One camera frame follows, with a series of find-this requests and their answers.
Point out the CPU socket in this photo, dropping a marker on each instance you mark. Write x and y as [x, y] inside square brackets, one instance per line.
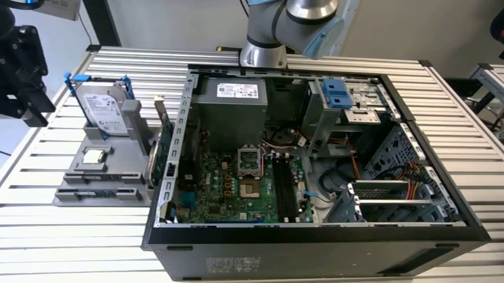
[250, 190]

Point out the black upright post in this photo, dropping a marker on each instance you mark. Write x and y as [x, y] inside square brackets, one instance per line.
[103, 23]

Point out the aluminium slat side table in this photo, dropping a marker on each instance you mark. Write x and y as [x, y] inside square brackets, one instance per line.
[488, 75]

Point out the grey power supply unit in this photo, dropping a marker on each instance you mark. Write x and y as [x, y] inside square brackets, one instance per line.
[229, 118]

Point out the perforated metal disk bay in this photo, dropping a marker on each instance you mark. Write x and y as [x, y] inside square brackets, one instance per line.
[393, 191]

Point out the grey parts rack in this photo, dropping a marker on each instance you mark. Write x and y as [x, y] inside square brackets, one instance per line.
[126, 153]

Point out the green graphics card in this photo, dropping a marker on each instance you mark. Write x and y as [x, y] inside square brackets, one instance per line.
[165, 141]

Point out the yellow tipped black plug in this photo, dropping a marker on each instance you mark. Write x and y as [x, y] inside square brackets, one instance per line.
[218, 48]

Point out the black RAM slot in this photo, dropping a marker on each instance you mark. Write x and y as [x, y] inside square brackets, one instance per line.
[280, 188]
[284, 188]
[289, 188]

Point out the silver CPU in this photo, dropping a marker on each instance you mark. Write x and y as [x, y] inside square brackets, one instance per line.
[93, 156]

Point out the black open PC case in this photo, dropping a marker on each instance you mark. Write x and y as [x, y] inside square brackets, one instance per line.
[276, 259]

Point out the blue plastic drive latch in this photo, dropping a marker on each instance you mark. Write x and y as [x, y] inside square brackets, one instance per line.
[335, 92]

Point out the hard disk in blue carrier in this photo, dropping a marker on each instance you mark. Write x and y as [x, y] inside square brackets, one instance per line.
[102, 109]

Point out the person in dark shirt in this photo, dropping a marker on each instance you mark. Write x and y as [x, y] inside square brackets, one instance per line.
[496, 28]

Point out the green motherboard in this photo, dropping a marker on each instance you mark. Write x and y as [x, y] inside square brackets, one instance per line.
[213, 188]

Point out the blue expansion slot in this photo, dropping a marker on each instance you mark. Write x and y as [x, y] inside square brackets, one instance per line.
[236, 220]

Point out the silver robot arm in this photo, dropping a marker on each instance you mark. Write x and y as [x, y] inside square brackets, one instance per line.
[268, 23]

